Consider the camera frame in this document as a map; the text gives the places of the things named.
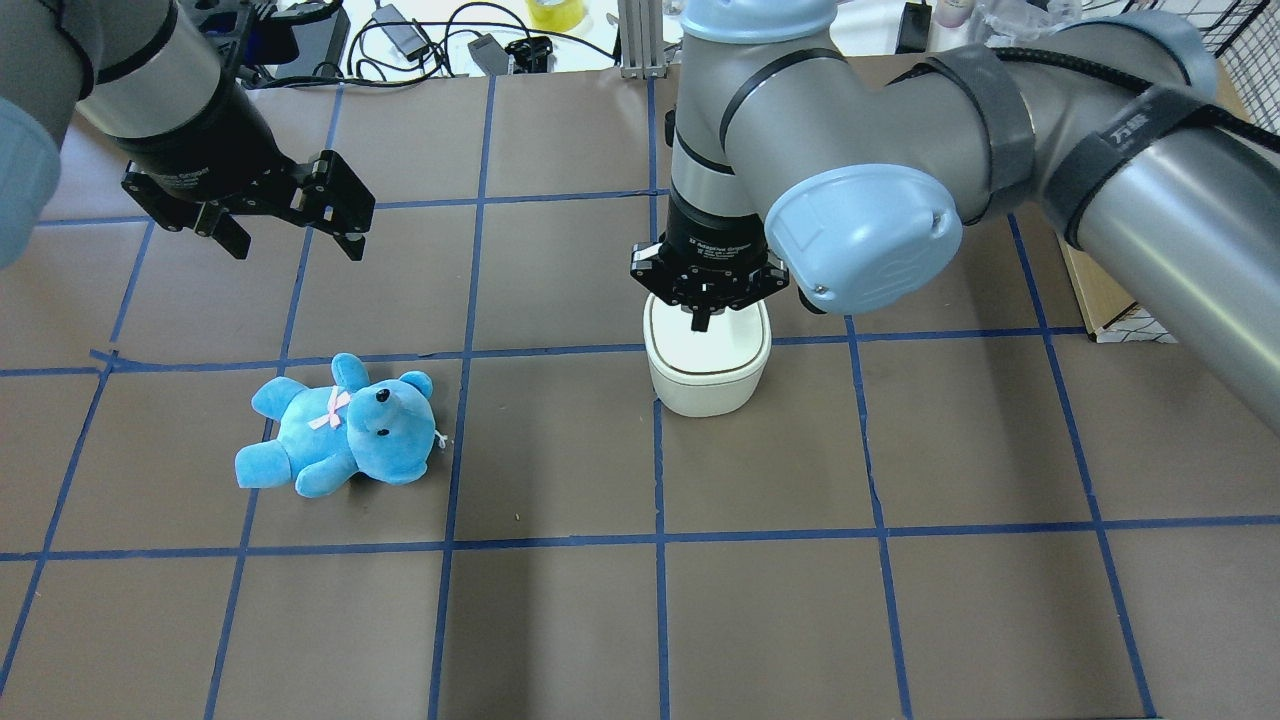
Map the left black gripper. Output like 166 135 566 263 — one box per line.
120 85 375 263

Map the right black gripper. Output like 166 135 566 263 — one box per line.
630 190 790 333

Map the white trash can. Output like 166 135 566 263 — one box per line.
643 293 773 418

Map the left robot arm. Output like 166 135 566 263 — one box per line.
1 1 375 266

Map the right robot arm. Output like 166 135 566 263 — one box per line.
630 1 1279 427

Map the blue teddy bear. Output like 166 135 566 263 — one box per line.
234 354 448 498

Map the grey power adapter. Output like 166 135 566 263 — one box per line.
467 35 515 76

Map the yellow tape roll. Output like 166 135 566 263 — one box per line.
525 0 588 33

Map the aluminium frame post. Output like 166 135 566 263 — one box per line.
617 0 669 79

